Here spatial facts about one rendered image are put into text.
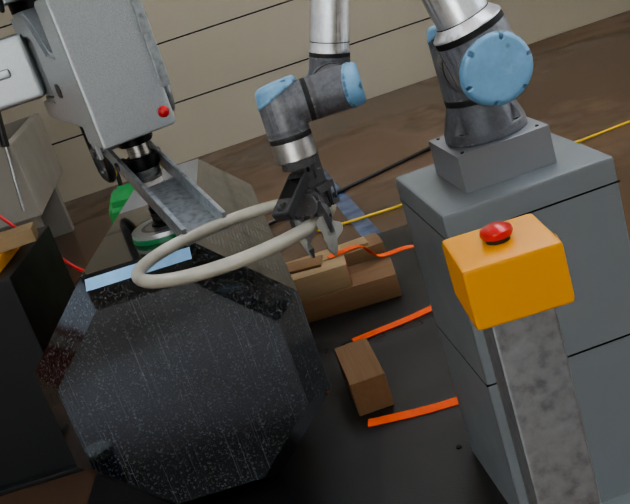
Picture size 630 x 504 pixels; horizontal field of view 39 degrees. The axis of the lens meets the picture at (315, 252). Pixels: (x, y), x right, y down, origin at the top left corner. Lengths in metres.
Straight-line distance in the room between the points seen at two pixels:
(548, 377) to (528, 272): 0.15
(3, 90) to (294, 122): 1.56
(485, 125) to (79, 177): 6.09
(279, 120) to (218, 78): 5.91
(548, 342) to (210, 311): 1.48
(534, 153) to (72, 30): 1.22
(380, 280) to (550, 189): 1.76
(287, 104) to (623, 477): 1.22
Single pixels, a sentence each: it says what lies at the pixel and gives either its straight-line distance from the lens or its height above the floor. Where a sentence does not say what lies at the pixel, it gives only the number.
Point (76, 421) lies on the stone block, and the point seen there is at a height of 0.43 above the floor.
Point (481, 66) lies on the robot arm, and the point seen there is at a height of 1.14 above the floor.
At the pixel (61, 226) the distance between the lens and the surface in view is 6.78.
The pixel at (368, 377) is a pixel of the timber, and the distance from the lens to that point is 2.90.
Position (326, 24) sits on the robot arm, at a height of 1.29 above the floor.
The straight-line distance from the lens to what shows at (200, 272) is 1.82.
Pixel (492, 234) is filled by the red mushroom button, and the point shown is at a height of 1.10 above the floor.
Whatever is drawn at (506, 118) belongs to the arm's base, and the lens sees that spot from 2.05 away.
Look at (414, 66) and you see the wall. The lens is 8.01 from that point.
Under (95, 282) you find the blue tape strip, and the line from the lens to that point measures 2.53.
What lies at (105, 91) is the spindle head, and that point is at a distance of 2.49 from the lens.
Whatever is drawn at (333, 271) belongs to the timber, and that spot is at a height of 0.20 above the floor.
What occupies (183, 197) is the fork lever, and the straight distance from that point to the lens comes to 2.45.
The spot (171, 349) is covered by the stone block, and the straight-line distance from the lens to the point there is 2.51.
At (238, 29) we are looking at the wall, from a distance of 7.71.
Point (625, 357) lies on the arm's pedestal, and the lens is 2.21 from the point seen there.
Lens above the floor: 1.48
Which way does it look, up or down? 19 degrees down
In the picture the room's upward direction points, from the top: 18 degrees counter-clockwise
